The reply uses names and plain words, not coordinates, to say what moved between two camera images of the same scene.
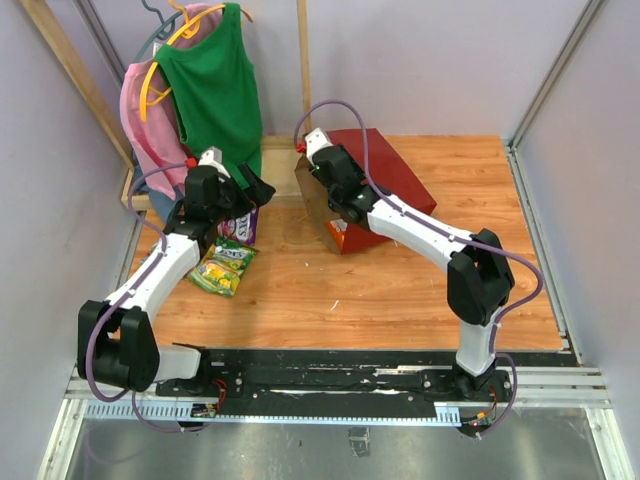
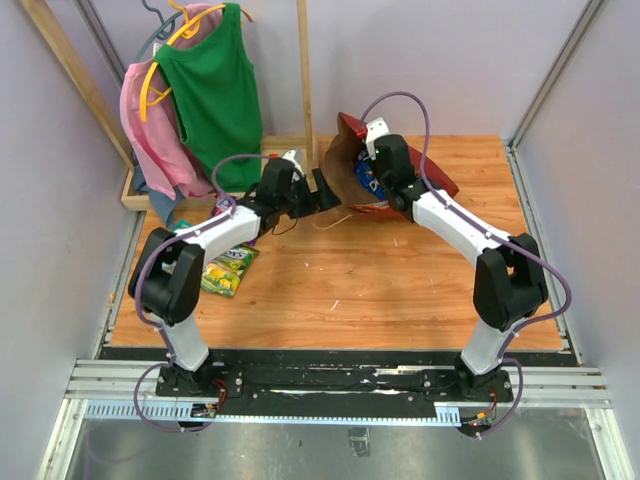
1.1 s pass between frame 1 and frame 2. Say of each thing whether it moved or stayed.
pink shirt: stayed
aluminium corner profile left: stayed
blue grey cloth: stayed
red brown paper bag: moved
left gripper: moved
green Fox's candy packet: stayed
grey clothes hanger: stayed
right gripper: moved
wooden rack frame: stayed
